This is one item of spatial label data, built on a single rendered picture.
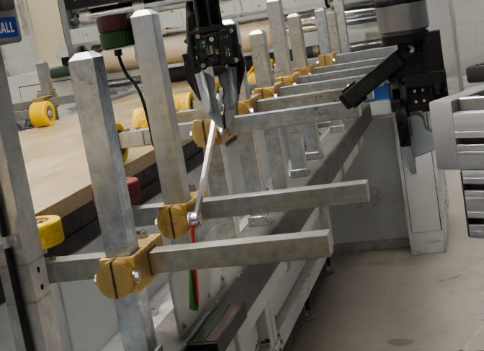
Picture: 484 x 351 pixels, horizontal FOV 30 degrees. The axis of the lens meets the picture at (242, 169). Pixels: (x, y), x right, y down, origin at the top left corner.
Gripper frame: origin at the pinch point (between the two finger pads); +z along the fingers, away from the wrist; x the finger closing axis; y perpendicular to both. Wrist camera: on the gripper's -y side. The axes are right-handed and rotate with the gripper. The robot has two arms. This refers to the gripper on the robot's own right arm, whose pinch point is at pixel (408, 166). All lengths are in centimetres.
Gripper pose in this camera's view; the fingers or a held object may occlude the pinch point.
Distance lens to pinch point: 140.3
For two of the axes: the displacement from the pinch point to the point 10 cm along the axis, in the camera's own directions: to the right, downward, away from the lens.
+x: 2.3, -2.0, 9.5
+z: 1.6, 9.7, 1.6
